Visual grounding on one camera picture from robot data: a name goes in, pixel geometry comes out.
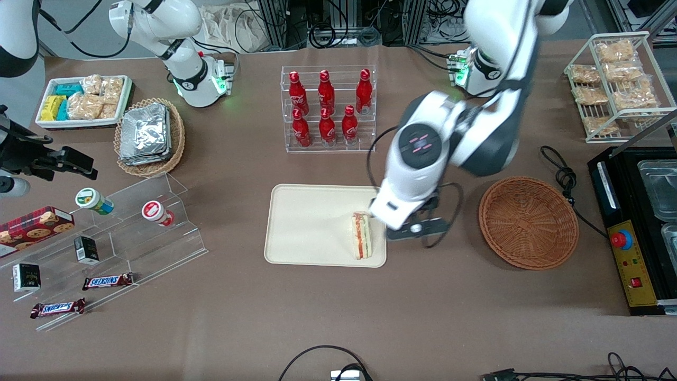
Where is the oval wicker basket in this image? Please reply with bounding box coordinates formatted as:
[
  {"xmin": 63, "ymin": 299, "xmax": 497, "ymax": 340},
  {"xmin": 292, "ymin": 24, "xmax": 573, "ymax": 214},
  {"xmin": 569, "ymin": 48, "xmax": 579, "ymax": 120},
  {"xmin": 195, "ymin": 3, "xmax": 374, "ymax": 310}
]
[{"xmin": 113, "ymin": 97, "xmax": 186, "ymax": 177}]

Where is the round brown wicker basket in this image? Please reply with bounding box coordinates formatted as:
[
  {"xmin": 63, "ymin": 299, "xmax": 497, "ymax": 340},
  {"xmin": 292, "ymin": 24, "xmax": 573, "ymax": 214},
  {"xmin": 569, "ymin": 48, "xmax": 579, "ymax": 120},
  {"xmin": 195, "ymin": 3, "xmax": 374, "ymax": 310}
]
[{"xmin": 479, "ymin": 176, "xmax": 580, "ymax": 271}]

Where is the small black carton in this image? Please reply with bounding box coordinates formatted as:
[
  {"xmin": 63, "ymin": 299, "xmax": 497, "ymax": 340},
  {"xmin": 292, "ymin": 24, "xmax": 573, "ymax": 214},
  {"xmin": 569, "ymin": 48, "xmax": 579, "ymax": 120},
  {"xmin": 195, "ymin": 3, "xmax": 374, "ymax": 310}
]
[
  {"xmin": 74, "ymin": 235, "xmax": 100, "ymax": 266},
  {"xmin": 12, "ymin": 262, "xmax": 42, "ymax": 293}
]

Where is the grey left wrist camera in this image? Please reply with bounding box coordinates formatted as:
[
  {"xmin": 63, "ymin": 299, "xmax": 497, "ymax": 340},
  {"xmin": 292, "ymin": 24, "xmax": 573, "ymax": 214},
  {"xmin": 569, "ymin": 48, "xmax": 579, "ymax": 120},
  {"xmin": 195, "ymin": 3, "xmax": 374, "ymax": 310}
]
[{"xmin": 386, "ymin": 216, "xmax": 452, "ymax": 243}]

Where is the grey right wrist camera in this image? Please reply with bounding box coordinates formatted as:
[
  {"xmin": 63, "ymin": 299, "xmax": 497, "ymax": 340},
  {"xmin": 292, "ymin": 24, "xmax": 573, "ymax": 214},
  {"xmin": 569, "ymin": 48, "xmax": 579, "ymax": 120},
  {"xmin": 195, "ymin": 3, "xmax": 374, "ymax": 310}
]
[{"xmin": 0, "ymin": 176, "xmax": 31, "ymax": 198}]

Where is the red cola bottle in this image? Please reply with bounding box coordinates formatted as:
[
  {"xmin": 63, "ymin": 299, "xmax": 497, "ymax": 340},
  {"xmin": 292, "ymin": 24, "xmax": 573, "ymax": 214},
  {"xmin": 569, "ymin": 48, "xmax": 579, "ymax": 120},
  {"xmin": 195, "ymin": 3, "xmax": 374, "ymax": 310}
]
[
  {"xmin": 355, "ymin": 69, "xmax": 373, "ymax": 115},
  {"xmin": 319, "ymin": 107, "xmax": 337, "ymax": 147},
  {"xmin": 342, "ymin": 105, "xmax": 360, "ymax": 145},
  {"xmin": 292, "ymin": 108, "xmax": 312, "ymax": 148},
  {"xmin": 288, "ymin": 71, "xmax": 309, "ymax": 115},
  {"xmin": 317, "ymin": 70, "xmax": 336, "ymax": 113}
]

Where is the cream rectangular tray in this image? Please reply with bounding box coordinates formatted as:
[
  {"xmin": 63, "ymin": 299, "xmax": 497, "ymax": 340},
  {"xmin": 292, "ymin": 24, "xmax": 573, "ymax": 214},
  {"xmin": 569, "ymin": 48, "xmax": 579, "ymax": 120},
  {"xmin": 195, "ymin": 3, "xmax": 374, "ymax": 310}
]
[{"xmin": 264, "ymin": 184, "xmax": 387, "ymax": 268}]

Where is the red cookie box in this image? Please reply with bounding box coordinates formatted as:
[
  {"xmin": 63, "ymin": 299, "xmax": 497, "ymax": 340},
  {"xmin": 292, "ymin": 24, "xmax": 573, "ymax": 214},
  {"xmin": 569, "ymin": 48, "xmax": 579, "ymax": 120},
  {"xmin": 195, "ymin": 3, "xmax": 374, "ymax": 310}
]
[{"xmin": 0, "ymin": 206, "xmax": 75, "ymax": 259}]

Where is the white rectangular snack bin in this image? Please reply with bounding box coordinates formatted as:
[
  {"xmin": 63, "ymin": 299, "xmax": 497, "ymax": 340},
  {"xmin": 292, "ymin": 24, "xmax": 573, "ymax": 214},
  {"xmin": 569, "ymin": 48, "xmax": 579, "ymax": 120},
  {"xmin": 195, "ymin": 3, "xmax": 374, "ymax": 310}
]
[{"xmin": 35, "ymin": 75, "xmax": 133, "ymax": 131}]

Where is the stack of foil containers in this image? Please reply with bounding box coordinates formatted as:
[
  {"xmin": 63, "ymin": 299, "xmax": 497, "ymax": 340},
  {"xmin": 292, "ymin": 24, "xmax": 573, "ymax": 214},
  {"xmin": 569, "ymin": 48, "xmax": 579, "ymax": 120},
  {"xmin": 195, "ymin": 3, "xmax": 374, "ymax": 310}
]
[{"xmin": 118, "ymin": 103, "xmax": 173, "ymax": 166}]

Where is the white wire rack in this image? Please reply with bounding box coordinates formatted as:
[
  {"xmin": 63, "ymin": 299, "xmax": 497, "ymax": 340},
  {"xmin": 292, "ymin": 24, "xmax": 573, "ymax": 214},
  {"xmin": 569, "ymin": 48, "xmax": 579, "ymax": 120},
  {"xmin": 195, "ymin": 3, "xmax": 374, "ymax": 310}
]
[{"xmin": 563, "ymin": 31, "xmax": 677, "ymax": 144}]

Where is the grey metal machine lever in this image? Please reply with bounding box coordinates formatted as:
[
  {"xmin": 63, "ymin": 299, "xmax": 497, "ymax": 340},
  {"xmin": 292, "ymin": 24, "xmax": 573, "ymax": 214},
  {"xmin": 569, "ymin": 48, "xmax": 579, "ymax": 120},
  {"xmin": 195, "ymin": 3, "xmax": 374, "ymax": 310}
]
[{"xmin": 608, "ymin": 108, "xmax": 677, "ymax": 159}]

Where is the green lid yogurt cup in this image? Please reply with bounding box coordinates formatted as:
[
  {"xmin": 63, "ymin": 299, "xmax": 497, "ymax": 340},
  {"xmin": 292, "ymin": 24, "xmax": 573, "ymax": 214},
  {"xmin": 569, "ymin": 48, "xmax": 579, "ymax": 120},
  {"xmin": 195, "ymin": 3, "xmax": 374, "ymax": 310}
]
[{"xmin": 75, "ymin": 187, "xmax": 115, "ymax": 216}]

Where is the clear acrylic stepped display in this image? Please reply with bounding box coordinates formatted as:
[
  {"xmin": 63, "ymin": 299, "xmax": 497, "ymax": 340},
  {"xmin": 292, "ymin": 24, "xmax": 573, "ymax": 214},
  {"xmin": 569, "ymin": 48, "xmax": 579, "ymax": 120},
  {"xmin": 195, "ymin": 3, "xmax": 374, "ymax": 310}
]
[{"xmin": 0, "ymin": 171, "xmax": 208, "ymax": 332}]

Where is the triangle sandwich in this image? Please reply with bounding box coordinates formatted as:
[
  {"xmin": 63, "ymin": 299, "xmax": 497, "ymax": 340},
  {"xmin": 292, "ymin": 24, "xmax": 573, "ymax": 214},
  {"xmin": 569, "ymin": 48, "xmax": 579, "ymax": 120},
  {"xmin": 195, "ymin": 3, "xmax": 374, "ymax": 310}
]
[{"xmin": 351, "ymin": 211, "xmax": 373, "ymax": 260}]

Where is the black sealing machine yellow panel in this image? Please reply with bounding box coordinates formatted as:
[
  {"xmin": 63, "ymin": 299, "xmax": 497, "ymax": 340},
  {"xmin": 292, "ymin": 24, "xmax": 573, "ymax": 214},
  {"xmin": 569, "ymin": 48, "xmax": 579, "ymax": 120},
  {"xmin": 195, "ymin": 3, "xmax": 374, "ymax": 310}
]
[{"xmin": 587, "ymin": 146, "xmax": 677, "ymax": 317}]

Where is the clear plastic food container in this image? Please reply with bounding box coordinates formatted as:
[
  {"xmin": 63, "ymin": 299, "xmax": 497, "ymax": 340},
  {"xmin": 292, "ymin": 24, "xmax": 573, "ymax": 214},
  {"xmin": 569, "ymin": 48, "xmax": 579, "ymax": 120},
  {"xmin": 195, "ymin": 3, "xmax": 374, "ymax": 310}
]
[
  {"xmin": 637, "ymin": 159, "xmax": 677, "ymax": 221},
  {"xmin": 661, "ymin": 222, "xmax": 677, "ymax": 256}
]

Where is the black cable with connector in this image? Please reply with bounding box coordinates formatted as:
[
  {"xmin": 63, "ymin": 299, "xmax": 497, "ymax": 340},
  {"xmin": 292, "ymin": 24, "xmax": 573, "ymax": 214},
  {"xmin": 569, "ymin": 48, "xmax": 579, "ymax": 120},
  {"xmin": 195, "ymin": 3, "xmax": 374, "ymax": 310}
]
[{"xmin": 481, "ymin": 351, "xmax": 677, "ymax": 381}]

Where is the aluminium frame with cables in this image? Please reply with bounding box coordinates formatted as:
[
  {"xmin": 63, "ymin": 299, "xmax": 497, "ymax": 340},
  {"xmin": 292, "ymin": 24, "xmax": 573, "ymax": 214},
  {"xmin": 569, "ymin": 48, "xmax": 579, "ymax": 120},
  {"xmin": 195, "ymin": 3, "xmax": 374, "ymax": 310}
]
[{"xmin": 257, "ymin": 0, "xmax": 471, "ymax": 51}]

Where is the bagged fried snack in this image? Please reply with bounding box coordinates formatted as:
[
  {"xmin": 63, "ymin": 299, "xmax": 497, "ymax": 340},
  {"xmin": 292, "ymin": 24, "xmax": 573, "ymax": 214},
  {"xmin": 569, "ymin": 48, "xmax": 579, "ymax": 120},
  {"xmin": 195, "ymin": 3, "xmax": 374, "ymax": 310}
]
[
  {"xmin": 613, "ymin": 84, "xmax": 660, "ymax": 112},
  {"xmin": 583, "ymin": 116, "xmax": 620, "ymax": 136},
  {"xmin": 572, "ymin": 86, "xmax": 609, "ymax": 106},
  {"xmin": 570, "ymin": 64, "xmax": 601, "ymax": 86},
  {"xmin": 596, "ymin": 39, "xmax": 636, "ymax": 64},
  {"xmin": 603, "ymin": 60, "xmax": 644, "ymax": 83}
]

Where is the black looped cable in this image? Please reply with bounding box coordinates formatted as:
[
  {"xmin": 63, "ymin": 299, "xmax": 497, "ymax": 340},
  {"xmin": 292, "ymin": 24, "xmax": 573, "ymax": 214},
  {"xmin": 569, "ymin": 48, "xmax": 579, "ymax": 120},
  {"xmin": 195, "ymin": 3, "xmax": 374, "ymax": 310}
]
[{"xmin": 278, "ymin": 344, "xmax": 374, "ymax": 381}]

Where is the yellow snack packet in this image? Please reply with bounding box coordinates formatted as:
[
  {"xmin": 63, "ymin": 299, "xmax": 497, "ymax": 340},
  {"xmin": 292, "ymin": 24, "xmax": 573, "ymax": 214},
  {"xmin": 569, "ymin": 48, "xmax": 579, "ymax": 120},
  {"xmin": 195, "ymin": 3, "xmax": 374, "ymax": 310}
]
[{"xmin": 41, "ymin": 95, "xmax": 67, "ymax": 122}]

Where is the beige cloth bag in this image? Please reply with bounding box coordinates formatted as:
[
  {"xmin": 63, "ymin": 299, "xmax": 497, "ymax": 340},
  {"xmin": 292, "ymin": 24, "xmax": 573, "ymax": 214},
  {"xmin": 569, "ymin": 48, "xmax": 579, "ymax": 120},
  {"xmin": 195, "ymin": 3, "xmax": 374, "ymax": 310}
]
[{"xmin": 200, "ymin": 4, "xmax": 268, "ymax": 54}]

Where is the red lid yogurt cup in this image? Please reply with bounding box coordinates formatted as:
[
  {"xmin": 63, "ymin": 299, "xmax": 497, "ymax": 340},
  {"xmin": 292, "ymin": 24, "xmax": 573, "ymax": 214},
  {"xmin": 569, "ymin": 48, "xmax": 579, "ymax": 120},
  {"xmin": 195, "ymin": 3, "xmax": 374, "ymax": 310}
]
[{"xmin": 141, "ymin": 201, "xmax": 176, "ymax": 228}]

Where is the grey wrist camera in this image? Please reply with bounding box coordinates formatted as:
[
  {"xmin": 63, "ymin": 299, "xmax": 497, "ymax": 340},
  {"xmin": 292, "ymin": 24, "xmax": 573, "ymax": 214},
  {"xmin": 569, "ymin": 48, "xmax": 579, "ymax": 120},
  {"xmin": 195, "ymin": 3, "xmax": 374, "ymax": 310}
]
[
  {"xmin": 0, "ymin": 176, "xmax": 31, "ymax": 198},
  {"xmin": 386, "ymin": 216, "xmax": 452, "ymax": 243}
]

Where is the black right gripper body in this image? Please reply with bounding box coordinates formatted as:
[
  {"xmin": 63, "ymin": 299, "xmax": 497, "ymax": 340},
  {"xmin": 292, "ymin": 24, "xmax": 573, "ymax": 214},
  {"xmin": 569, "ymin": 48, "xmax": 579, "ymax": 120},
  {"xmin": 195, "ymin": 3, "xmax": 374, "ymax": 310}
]
[{"xmin": 0, "ymin": 106, "xmax": 59, "ymax": 178}]

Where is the snickers chocolate bar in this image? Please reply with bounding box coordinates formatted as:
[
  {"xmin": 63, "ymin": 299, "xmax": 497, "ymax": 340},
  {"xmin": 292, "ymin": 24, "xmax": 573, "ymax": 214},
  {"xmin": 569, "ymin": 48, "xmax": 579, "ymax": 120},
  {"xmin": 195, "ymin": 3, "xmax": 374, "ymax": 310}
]
[
  {"xmin": 82, "ymin": 272, "xmax": 134, "ymax": 291},
  {"xmin": 30, "ymin": 297, "xmax": 87, "ymax": 320}
]

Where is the clear acrylic bottle rack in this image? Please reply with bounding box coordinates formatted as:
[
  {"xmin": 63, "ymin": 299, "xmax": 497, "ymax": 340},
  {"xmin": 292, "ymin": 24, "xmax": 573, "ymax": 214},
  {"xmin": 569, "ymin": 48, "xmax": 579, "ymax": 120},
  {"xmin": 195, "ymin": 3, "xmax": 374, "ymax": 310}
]
[{"xmin": 280, "ymin": 65, "xmax": 378, "ymax": 155}]

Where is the black power cable with plug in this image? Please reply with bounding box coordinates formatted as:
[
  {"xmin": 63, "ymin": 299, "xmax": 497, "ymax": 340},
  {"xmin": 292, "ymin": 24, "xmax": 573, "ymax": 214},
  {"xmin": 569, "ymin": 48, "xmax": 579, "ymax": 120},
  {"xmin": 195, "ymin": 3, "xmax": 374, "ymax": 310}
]
[{"xmin": 540, "ymin": 146, "xmax": 609, "ymax": 239}]

